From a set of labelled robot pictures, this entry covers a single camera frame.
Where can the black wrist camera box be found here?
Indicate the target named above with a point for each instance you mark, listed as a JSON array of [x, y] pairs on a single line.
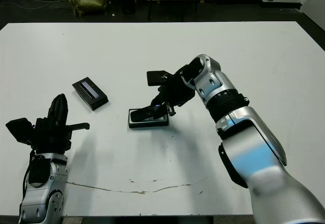
[[19, 130], [156, 78]]

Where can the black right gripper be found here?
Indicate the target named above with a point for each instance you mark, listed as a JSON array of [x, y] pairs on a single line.
[[177, 92]]

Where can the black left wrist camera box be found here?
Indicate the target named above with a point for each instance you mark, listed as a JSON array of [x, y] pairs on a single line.
[[19, 130]]

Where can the black box base white insert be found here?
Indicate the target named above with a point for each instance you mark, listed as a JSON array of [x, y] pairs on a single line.
[[147, 126]]

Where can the black box lid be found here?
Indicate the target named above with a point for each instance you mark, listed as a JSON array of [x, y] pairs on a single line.
[[94, 94]]

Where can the white door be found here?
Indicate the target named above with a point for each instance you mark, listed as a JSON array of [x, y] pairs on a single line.
[[317, 3]]

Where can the black waste bin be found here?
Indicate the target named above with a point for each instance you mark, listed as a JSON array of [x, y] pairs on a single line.
[[126, 0]]

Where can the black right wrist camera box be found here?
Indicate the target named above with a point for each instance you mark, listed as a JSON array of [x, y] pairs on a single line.
[[156, 78]]

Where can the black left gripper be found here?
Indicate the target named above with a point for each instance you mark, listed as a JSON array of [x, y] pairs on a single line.
[[53, 140]]

